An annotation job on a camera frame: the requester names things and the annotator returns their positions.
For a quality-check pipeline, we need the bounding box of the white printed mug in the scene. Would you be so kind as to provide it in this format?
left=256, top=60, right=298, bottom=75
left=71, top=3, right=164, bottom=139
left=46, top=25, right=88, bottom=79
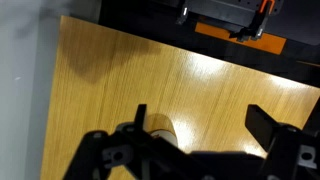
left=146, top=113, right=179, bottom=149

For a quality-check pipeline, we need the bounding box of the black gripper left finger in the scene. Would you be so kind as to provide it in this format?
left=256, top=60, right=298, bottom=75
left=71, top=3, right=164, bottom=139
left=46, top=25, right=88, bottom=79
left=63, top=104, right=193, bottom=180

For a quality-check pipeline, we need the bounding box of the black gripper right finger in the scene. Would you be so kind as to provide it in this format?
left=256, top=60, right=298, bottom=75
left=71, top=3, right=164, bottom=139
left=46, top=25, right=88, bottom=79
left=244, top=104, right=320, bottom=180

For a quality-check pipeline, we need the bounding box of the orange mat strip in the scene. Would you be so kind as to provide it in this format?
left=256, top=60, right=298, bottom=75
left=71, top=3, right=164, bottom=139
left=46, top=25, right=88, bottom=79
left=194, top=21, right=288, bottom=56

